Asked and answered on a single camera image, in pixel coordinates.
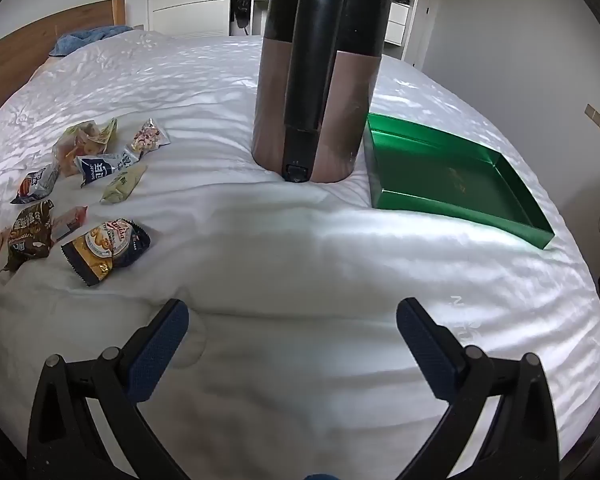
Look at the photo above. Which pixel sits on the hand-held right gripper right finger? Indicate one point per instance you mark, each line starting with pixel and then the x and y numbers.
pixel 427 347

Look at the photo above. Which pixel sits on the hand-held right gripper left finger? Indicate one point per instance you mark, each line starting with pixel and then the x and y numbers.
pixel 157 347

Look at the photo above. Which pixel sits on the red white snack packet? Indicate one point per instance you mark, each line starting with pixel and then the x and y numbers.
pixel 69 224

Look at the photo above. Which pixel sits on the green tray box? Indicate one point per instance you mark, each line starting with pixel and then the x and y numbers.
pixel 445 175

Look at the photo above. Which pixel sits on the blue white biscuit packet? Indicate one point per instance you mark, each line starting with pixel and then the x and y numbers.
pixel 35 185

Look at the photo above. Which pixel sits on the white drawer unit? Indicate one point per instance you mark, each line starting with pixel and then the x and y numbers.
pixel 397 22

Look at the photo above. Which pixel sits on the gold dark blue snack packet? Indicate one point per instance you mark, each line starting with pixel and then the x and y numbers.
pixel 105 250

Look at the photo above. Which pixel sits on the white door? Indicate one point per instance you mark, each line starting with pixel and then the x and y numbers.
pixel 424 15

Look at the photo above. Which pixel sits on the white bed quilt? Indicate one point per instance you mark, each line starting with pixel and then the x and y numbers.
pixel 290 260

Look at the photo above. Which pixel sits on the pale green snack packet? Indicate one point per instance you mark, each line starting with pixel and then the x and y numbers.
pixel 122 185

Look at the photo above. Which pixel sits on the brown snack packet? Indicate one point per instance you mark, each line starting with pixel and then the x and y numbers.
pixel 27 232

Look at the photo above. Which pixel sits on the small pink nut packet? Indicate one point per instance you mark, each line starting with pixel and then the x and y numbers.
pixel 147 139

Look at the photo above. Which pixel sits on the white blue snack packet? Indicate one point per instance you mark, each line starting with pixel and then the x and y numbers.
pixel 107 166

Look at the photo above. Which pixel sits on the clear dried fruit packet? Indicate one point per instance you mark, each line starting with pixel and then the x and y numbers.
pixel 82 145

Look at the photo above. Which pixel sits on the blue towel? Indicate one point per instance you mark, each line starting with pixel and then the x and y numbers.
pixel 87 39

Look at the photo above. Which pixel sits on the wooden headboard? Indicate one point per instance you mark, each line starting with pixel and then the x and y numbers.
pixel 25 45

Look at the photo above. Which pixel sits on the brass wall switch plate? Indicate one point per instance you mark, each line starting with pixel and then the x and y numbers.
pixel 597 119

